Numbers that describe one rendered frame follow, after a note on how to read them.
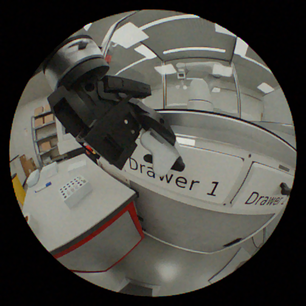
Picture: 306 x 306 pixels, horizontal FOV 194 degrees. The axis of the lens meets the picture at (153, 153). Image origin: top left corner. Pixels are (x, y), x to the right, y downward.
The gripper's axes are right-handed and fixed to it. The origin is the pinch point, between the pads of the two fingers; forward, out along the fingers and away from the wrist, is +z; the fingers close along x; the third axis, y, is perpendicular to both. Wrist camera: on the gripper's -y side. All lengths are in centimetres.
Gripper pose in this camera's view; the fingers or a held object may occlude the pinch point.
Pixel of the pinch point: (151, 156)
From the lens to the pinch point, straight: 20.1
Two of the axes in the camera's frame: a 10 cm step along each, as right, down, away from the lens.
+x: 8.4, 1.1, -5.3
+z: 3.8, 5.8, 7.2
